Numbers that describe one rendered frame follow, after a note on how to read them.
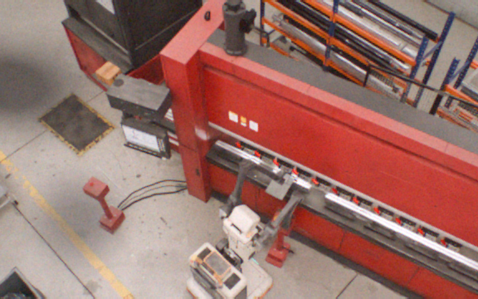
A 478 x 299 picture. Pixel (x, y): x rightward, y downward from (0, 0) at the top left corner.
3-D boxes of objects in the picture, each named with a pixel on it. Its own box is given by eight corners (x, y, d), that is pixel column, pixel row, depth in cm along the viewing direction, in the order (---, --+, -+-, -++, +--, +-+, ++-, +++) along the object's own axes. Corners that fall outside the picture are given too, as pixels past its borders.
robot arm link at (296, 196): (294, 188, 441) (303, 195, 438) (295, 189, 454) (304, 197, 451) (261, 230, 440) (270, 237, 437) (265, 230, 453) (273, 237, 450)
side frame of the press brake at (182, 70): (187, 194, 605) (158, 53, 414) (226, 142, 645) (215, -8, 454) (206, 203, 597) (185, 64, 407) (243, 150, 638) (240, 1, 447)
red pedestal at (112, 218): (98, 226, 584) (78, 189, 515) (112, 209, 595) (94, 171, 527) (112, 234, 578) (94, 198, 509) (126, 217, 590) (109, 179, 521)
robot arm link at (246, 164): (238, 159, 440) (245, 165, 433) (251, 157, 448) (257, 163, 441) (227, 201, 462) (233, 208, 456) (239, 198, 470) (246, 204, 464)
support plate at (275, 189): (265, 192, 492) (265, 191, 491) (277, 171, 504) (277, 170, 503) (281, 200, 486) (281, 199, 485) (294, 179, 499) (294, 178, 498)
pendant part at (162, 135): (127, 145, 493) (119, 123, 464) (133, 136, 500) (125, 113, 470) (169, 159, 484) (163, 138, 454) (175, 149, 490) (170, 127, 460)
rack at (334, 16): (259, 55, 728) (260, -57, 583) (282, 36, 747) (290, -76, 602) (387, 144, 640) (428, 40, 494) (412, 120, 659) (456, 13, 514)
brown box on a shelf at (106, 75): (91, 75, 579) (88, 67, 569) (109, 63, 589) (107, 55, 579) (107, 90, 567) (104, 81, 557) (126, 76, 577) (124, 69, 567)
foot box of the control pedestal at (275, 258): (264, 260, 558) (264, 256, 548) (274, 242, 570) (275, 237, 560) (280, 268, 552) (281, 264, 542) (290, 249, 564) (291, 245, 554)
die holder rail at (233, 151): (216, 149, 534) (215, 144, 526) (218, 144, 537) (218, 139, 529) (258, 169, 519) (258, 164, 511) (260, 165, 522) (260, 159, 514)
